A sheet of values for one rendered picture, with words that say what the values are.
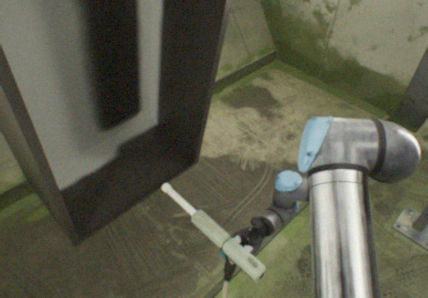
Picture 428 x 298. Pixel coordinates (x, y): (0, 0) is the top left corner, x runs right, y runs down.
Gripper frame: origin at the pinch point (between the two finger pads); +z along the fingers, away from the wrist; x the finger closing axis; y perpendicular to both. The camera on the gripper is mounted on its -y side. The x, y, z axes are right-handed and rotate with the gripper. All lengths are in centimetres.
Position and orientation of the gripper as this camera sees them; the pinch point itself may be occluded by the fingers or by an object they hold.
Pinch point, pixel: (230, 255)
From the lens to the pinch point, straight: 115.4
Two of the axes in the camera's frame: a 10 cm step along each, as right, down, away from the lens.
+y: -1.3, 7.5, 6.5
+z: -6.9, 4.0, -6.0
